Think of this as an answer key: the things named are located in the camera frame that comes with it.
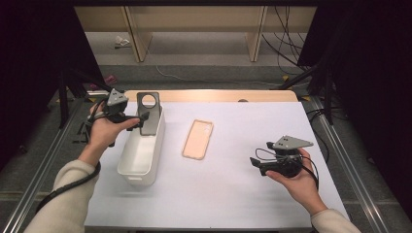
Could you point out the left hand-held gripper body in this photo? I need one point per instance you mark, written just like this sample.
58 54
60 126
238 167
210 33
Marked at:
116 108

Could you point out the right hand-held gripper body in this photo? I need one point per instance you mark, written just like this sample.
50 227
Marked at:
288 161

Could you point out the white plastic storage bin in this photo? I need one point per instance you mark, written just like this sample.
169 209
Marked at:
139 155

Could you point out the beige phone case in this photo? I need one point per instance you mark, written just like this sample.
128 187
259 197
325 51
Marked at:
197 140

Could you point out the person's left hand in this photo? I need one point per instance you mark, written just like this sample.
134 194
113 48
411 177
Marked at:
103 132

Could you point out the person's right hand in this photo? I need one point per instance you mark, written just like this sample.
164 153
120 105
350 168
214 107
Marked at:
302 189

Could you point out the pink object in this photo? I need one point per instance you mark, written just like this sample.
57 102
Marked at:
110 79

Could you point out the white table cover sheet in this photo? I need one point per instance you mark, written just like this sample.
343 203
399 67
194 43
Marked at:
233 181

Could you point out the crumpled white paper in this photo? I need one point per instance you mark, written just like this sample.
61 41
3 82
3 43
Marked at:
121 42

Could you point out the dark curtain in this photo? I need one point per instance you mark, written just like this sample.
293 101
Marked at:
32 64
372 81

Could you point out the wooden shelf unit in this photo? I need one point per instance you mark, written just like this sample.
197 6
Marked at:
194 17

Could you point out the aluminium rail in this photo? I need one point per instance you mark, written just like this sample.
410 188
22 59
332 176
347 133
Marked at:
35 181
353 174

